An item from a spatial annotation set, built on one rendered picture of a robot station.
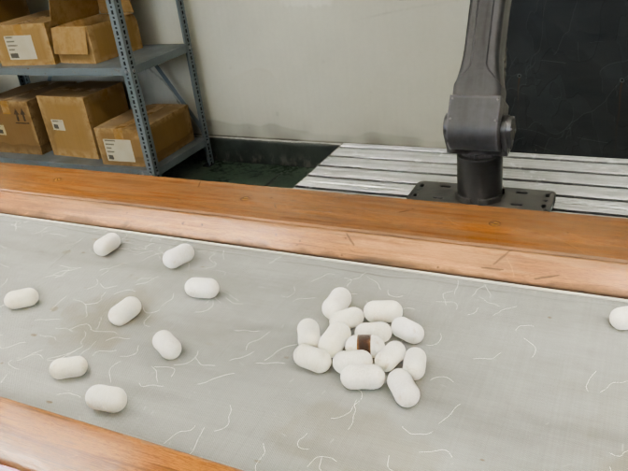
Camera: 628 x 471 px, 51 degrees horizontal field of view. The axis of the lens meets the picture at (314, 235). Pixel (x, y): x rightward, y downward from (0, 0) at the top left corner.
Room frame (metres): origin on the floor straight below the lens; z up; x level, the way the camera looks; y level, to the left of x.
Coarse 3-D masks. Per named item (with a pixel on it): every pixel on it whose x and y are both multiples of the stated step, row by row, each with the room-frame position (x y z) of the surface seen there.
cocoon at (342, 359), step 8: (344, 352) 0.43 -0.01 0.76; (352, 352) 0.43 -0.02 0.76; (360, 352) 0.43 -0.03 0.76; (368, 352) 0.43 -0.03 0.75; (336, 360) 0.42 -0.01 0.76; (344, 360) 0.42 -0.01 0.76; (352, 360) 0.42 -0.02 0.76; (360, 360) 0.42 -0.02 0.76; (368, 360) 0.42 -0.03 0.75; (336, 368) 0.42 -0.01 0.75
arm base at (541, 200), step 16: (464, 160) 0.83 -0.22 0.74; (480, 160) 0.82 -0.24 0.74; (496, 160) 0.82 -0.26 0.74; (464, 176) 0.83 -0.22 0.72; (480, 176) 0.82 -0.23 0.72; (496, 176) 0.82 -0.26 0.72; (416, 192) 0.89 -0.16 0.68; (432, 192) 0.88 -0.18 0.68; (448, 192) 0.87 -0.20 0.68; (464, 192) 0.83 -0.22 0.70; (480, 192) 0.82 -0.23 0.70; (496, 192) 0.82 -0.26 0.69; (512, 192) 0.85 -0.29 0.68; (528, 192) 0.84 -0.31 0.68; (544, 192) 0.84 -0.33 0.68; (528, 208) 0.79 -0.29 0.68; (544, 208) 0.78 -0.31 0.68
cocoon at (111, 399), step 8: (88, 392) 0.42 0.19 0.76; (96, 392) 0.41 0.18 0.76; (104, 392) 0.41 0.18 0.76; (112, 392) 0.41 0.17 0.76; (120, 392) 0.41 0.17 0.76; (88, 400) 0.41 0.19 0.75; (96, 400) 0.41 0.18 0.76; (104, 400) 0.41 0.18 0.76; (112, 400) 0.41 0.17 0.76; (120, 400) 0.41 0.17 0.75; (96, 408) 0.41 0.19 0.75; (104, 408) 0.41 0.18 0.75; (112, 408) 0.40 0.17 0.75; (120, 408) 0.41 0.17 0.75
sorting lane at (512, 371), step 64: (0, 256) 0.72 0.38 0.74; (64, 256) 0.70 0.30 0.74; (128, 256) 0.68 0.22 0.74; (256, 256) 0.64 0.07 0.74; (0, 320) 0.57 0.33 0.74; (64, 320) 0.56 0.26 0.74; (192, 320) 0.53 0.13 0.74; (256, 320) 0.52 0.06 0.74; (320, 320) 0.50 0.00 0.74; (448, 320) 0.48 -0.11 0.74; (512, 320) 0.47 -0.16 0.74; (576, 320) 0.46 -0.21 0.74; (0, 384) 0.47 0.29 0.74; (64, 384) 0.46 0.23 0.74; (128, 384) 0.44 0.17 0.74; (192, 384) 0.43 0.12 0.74; (256, 384) 0.42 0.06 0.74; (320, 384) 0.41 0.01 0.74; (384, 384) 0.41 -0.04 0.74; (448, 384) 0.40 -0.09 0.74; (512, 384) 0.39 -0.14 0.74; (576, 384) 0.38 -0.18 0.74; (192, 448) 0.36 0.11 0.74; (256, 448) 0.35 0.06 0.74; (320, 448) 0.35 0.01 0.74; (384, 448) 0.34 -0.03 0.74; (448, 448) 0.33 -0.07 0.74; (512, 448) 0.33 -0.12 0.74; (576, 448) 0.32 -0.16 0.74
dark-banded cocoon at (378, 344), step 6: (354, 336) 0.45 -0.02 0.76; (372, 336) 0.44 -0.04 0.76; (378, 336) 0.45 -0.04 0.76; (348, 342) 0.44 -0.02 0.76; (354, 342) 0.44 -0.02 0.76; (372, 342) 0.44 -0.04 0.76; (378, 342) 0.44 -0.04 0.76; (348, 348) 0.44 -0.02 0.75; (354, 348) 0.44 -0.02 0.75; (372, 348) 0.44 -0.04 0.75; (378, 348) 0.44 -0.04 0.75; (372, 354) 0.43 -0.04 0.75
